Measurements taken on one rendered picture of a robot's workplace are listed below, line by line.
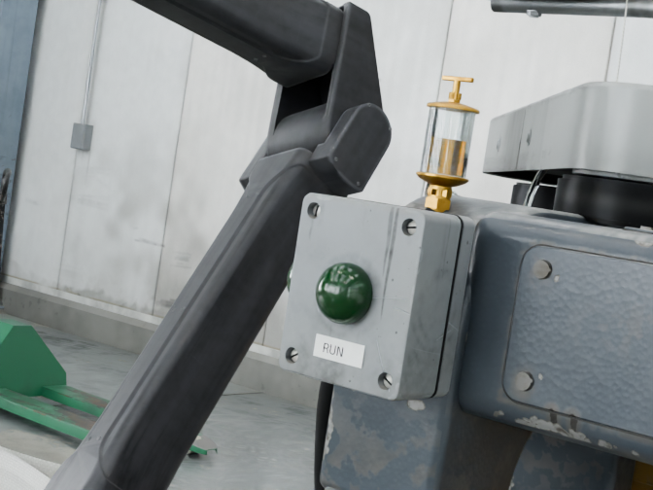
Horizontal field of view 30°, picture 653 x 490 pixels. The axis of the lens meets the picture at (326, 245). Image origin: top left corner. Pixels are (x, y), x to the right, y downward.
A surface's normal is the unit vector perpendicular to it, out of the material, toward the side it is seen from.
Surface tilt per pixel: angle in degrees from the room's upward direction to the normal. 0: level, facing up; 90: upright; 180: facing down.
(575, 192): 90
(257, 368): 90
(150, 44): 90
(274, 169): 55
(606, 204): 90
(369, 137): 75
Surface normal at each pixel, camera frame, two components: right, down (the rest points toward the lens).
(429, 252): 0.77, 0.15
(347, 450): -0.62, -0.05
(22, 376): 0.78, -0.11
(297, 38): 0.50, -0.13
